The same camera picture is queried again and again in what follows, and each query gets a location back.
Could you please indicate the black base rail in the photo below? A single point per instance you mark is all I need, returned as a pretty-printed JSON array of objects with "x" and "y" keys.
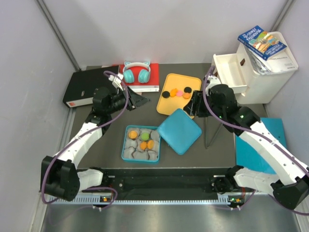
[{"x": 208, "y": 180}]

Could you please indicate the green cookie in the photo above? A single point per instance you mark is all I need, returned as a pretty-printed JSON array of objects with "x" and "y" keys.
[{"x": 145, "y": 136}]

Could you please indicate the pink cookie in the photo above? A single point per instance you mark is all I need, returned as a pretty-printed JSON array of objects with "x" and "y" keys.
[{"x": 179, "y": 93}]

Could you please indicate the black cookie right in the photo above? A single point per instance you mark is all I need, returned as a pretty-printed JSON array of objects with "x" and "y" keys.
[{"x": 187, "y": 90}]

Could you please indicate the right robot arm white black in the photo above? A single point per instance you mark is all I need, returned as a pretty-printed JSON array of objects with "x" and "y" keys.
[{"x": 289, "y": 186}]

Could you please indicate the teal cat ear headphones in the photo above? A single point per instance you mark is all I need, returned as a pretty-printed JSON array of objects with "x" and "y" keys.
[{"x": 139, "y": 70}]

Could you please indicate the blue tin lid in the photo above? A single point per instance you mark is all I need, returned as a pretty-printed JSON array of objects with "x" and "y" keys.
[{"x": 179, "y": 131}]

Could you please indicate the black cookie left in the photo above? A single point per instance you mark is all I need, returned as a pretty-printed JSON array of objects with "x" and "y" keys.
[{"x": 165, "y": 94}]

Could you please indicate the grey cable duct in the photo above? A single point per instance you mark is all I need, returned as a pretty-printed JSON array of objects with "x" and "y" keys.
[{"x": 98, "y": 200}]

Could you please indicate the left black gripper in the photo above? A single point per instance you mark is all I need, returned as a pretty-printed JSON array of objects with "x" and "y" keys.
[{"x": 135, "y": 100}]

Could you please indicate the white drawer cabinet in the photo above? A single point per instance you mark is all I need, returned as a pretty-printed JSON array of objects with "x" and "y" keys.
[{"x": 236, "y": 71}]

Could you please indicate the blue cookie tin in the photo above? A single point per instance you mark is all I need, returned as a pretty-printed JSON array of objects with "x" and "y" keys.
[{"x": 131, "y": 150}]

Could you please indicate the black cookie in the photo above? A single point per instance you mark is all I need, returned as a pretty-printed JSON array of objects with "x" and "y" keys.
[
  {"x": 165, "y": 94},
  {"x": 187, "y": 90}
]

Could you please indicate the orange flower cookie top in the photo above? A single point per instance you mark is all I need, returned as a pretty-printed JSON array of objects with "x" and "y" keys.
[{"x": 173, "y": 92}]

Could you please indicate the yellow tray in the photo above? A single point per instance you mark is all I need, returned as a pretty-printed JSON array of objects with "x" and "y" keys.
[{"x": 178, "y": 81}]

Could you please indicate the red book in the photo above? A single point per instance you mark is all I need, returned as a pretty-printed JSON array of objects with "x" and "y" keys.
[{"x": 151, "y": 86}]

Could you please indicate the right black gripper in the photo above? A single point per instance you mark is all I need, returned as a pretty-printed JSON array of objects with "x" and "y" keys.
[{"x": 195, "y": 105}]

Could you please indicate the silver foil packet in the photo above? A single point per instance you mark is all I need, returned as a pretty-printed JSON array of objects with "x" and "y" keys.
[{"x": 257, "y": 65}]

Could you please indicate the orange flower cookie bottom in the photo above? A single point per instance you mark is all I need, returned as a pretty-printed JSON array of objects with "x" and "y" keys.
[{"x": 143, "y": 145}]

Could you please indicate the blue folder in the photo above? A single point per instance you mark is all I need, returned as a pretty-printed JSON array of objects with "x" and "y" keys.
[{"x": 247, "y": 157}]

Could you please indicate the orange flower cookie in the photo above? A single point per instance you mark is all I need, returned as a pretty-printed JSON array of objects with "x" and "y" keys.
[
  {"x": 186, "y": 95},
  {"x": 143, "y": 145},
  {"x": 173, "y": 92}
]

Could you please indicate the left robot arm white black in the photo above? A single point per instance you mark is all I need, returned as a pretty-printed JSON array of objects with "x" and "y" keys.
[{"x": 59, "y": 175}]

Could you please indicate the blue paperback book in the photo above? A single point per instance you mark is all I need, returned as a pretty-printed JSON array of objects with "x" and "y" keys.
[{"x": 262, "y": 43}]

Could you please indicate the orange flower cookie right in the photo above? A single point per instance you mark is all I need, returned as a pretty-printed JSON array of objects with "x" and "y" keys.
[{"x": 186, "y": 95}]

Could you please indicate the black ring binder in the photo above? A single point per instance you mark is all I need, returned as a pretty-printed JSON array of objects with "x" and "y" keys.
[{"x": 82, "y": 85}]

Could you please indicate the round orange cookie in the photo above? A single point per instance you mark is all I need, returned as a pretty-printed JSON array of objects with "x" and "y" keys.
[
  {"x": 133, "y": 134},
  {"x": 150, "y": 144}
]

